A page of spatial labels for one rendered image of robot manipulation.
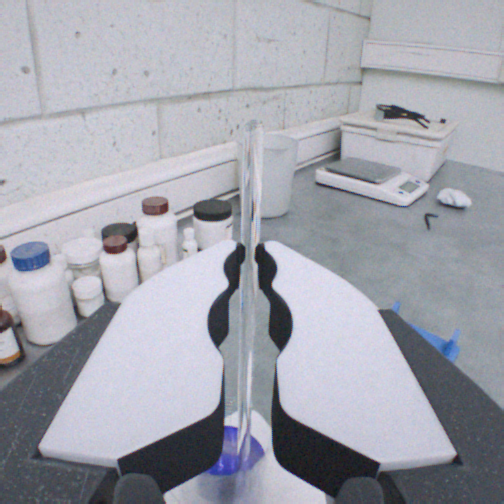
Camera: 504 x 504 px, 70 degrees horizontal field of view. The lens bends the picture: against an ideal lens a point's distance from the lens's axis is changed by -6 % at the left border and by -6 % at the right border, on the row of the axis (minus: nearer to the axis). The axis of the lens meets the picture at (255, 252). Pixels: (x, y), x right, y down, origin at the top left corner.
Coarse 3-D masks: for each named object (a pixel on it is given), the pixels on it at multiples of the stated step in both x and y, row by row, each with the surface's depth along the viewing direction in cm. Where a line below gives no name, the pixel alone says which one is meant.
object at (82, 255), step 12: (72, 240) 53; (84, 240) 54; (96, 240) 54; (72, 252) 50; (84, 252) 51; (96, 252) 51; (72, 264) 50; (84, 264) 51; (96, 264) 51; (84, 276) 51; (96, 276) 52
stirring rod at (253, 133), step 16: (256, 128) 10; (256, 144) 11; (256, 160) 11; (256, 176) 11; (256, 192) 11; (256, 208) 12; (256, 224) 12; (256, 240) 12; (256, 256) 12; (256, 272) 13; (240, 288) 13; (256, 288) 13; (240, 304) 13; (256, 304) 14; (240, 320) 14; (240, 336) 14; (240, 352) 14; (240, 368) 15; (240, 384) 15; (240, 400) 16; (240, 416) 16; (240, 432) 17; (240, 448) 17; (240, 464) 18
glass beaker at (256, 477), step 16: (256, 400) 20; (256, 416) 20; (256, 432) 21; (256, 464) 16; (192, 480) 17; (208, 480) 16; (224, 480) 16; (240, 480) 16; (256, 480) 17; (192, 496) 17; (208, 496) 17; (224, 496) 17; (240, 496) 17; (256, 496) 18
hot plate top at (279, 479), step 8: (272, 464) 23; (272, 472) 23; (280, 472) 23; (288, 472) 23; (272, 480) 22; (280, 480) 22; (288, 480) 22; (296, 480) 22; (176, 488) 22; (272, 488) 22; (280, 488) 22; (288, 488) 22; (296, 488) 22; (304, 488) 22; (312, 488) 22; (168, 496) 21; (176, 496) 21; (272, 496) 21; (280, 496) 21; (288, 496) 21; (296, 496) 21; (304, 496) 21; (312, 496) 21; (320, 496) 21
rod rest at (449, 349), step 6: (396, 306) 48; (396, 312) 48; (420, 330) 47; (456, 330) 44; (426, 336) 46; (432, 336) 46; (456, 336) 43; (432, 342) 45; (438, 342) 45; (444, 342) 45; (450, 342) 42; (456, 342) 44; (438, 348) 44; (444, 348) 44; (450, 348) 43; (456, 348) 44; (444, 354) 43; (450, 354) 44; (456, 354) 44
